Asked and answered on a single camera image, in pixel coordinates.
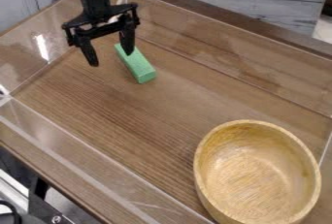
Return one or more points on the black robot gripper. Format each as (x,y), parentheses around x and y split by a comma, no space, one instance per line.
(100,19)

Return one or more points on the green rectangular block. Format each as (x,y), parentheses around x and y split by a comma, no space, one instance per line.
(137,64)

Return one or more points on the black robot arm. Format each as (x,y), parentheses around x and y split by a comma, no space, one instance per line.
(102,19)

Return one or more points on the brown wooden bowl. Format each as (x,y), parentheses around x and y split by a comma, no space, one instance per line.
(256,174)

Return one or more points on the black table leg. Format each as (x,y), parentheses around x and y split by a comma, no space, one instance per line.
(39,188)

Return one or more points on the black metal base with screw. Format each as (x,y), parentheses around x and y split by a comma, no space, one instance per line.
(45,212)

